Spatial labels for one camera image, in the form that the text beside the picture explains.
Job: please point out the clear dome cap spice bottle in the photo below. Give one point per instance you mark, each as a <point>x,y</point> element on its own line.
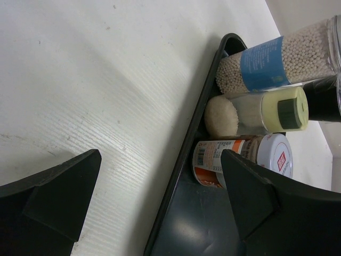
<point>323,97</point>

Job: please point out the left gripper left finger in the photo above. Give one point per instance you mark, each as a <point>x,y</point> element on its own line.
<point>43,214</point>

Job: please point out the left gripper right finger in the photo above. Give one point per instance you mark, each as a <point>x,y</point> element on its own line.
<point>276,215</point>

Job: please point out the blue label silver cap bottle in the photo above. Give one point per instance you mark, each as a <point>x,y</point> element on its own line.
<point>310,53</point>

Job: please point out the yellow cap sauce bottle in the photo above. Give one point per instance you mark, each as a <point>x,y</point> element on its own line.
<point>256,113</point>

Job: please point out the black rectangular plastic tray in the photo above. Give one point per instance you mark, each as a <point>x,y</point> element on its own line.
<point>193,219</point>

